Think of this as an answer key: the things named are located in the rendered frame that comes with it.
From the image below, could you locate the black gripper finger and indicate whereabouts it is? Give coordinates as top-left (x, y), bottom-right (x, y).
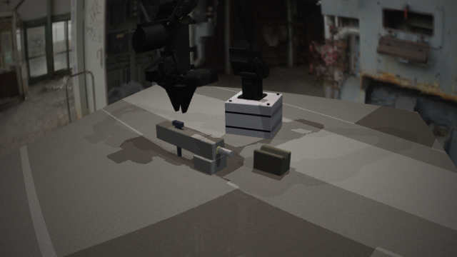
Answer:
top-left (174, 84), bottom-right (196, 113)
top-left (158, 79), bottom-right (181, 112)

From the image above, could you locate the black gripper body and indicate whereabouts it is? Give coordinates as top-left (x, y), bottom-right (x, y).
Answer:
top-left (161, 44), bottom-right (218, 88)

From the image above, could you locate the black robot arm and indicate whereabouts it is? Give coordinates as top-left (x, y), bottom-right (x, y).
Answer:
top-left (132, 0), bottom-right (270, 101)

